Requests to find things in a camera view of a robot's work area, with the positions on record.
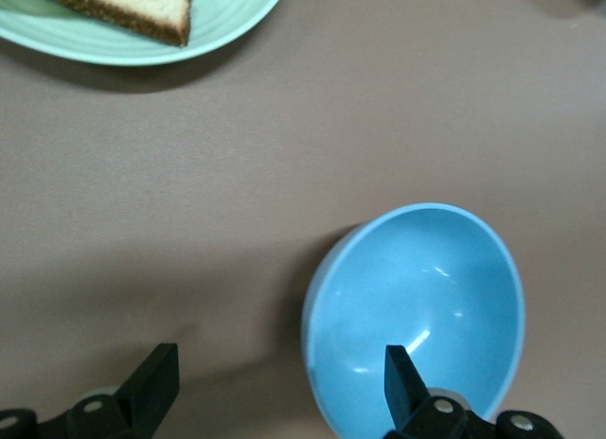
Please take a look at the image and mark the blue bowl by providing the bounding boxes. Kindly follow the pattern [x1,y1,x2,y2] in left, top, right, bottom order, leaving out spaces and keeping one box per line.
[301,202,527,439]

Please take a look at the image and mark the brown table cover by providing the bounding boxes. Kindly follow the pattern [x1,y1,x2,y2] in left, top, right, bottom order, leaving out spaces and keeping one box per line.
[0,0,606,439]

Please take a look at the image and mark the bread slice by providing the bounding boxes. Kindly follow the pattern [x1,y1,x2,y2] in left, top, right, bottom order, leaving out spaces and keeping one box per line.
[16,0,198,48]

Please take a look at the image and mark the green plate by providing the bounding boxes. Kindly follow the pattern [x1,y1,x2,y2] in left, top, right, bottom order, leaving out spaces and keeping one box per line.
[0,0,290,67]

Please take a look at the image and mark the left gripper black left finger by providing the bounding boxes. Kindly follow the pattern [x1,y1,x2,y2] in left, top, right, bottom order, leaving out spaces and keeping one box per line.
[0,342,181,439]

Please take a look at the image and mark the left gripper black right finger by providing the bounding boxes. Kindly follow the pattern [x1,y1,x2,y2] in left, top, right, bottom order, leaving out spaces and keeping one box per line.
[383,344,562,439]

